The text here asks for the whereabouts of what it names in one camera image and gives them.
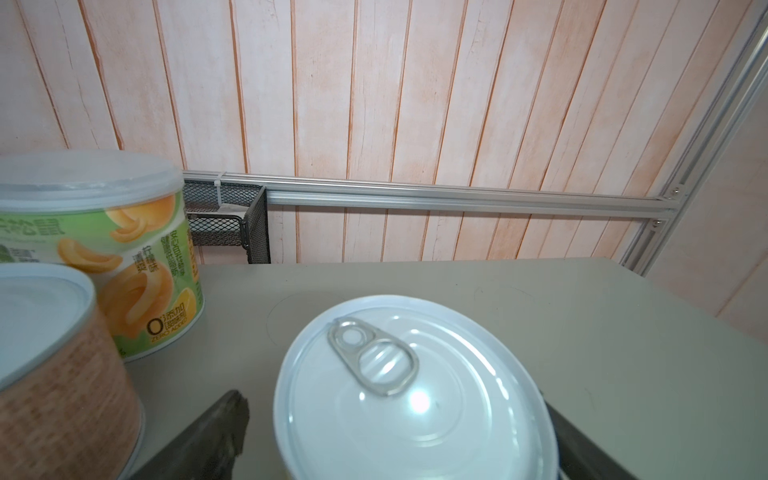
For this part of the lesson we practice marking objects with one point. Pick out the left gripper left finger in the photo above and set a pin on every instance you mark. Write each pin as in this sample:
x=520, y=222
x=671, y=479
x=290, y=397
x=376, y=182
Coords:
x=206, y=449

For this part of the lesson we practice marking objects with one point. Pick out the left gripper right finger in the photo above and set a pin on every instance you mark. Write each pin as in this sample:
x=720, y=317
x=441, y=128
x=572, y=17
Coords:
x=580, y=457

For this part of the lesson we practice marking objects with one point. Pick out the orange label can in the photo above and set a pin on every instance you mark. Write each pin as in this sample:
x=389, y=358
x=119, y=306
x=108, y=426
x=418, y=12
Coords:
x=68, y=407

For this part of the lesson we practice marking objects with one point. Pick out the yellow label can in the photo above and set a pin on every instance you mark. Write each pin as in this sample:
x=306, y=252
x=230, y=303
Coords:
x=118, y=217

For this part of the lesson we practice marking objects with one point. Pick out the grey metal cabinet box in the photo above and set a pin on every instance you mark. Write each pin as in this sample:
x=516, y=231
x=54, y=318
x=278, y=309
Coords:
x=664, y=389

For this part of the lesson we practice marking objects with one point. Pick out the black mesh basket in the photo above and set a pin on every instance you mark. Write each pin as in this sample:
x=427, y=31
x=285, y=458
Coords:
x=226, y=214

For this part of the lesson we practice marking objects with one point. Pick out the aluminium back frame rail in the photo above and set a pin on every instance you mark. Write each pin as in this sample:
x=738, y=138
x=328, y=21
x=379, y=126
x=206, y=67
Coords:
x=474, y=130

